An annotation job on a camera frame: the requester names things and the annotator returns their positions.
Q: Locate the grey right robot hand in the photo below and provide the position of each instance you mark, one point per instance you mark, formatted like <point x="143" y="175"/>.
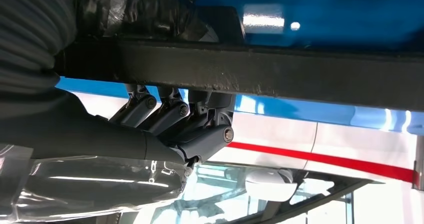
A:
<point x="99" y="133"/>

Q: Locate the blue metal shelf rack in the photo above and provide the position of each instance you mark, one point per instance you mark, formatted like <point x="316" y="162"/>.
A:
<point x="331" y="11"/>

